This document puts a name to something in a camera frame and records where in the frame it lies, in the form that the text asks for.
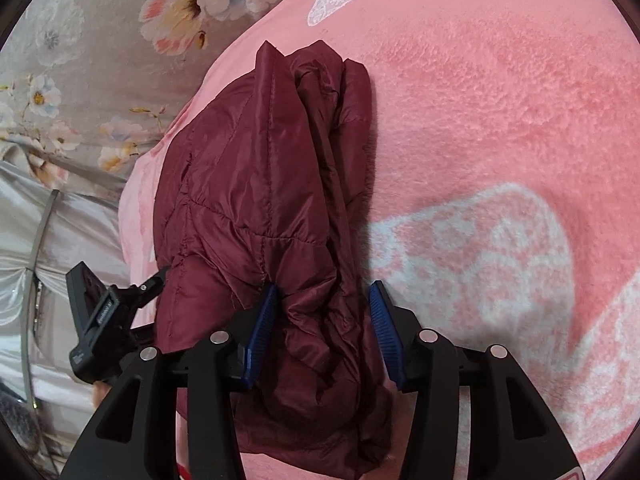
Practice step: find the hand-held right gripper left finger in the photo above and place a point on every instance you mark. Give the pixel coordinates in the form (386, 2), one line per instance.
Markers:
(262, 320)

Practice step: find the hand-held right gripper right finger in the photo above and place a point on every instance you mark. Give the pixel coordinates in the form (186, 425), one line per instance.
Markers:
(384, 320)

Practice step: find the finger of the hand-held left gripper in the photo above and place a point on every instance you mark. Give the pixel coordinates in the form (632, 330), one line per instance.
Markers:
(150, 285)

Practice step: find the maroon puffer jacket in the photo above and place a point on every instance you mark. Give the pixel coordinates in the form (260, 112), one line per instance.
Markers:
(250, 200)

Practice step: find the person's left hand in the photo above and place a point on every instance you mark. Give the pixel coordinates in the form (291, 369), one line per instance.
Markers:
(101, 392)

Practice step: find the silver satin pleated cloth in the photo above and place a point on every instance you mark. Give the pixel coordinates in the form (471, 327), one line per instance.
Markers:
(65, 240)

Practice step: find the dark fuzzy cloth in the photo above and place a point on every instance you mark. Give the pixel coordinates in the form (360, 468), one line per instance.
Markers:
(17, 415)

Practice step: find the pink fleece blanket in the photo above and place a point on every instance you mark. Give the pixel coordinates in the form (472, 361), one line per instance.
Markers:
(475, 135)

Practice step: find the grey floral bedsheet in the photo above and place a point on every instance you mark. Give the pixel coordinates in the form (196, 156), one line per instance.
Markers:
(90, 60)

